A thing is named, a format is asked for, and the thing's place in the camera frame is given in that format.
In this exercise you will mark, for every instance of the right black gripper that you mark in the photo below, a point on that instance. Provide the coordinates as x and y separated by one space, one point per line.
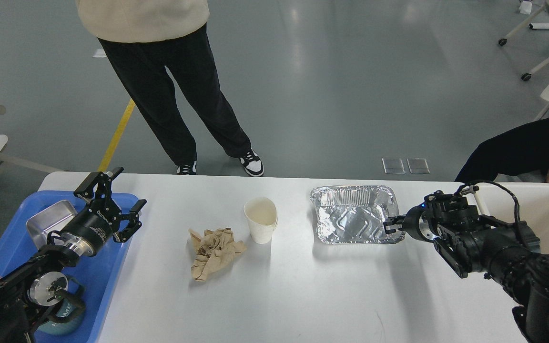
415 223

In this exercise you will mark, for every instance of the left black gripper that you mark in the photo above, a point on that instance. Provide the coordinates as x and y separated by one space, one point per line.
88 231

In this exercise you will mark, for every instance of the aluminium foil tray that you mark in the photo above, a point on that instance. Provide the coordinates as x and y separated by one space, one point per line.
353 213

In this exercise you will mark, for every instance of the stainless steel box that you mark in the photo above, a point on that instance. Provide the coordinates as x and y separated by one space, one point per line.
53 218

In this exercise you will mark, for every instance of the teal mug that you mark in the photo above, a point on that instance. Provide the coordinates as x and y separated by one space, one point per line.
68 313

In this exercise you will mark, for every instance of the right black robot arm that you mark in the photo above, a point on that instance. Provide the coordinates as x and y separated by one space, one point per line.
469 241

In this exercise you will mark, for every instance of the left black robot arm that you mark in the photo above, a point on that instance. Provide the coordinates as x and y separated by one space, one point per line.
37 292

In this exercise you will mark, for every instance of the blue plastic tray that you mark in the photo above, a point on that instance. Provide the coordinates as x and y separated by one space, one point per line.
98 274

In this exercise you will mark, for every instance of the crumpled brown paper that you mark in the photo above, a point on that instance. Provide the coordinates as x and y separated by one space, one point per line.
214 250

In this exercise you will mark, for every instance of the white paper cup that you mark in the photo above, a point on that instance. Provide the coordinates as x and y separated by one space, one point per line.
261 217

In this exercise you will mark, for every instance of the white plastic bin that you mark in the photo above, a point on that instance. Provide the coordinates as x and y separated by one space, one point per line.
533 199

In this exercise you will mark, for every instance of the standing person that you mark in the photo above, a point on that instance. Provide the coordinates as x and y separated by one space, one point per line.
156 46

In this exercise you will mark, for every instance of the seated person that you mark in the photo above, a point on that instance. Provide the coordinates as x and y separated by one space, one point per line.
518 151

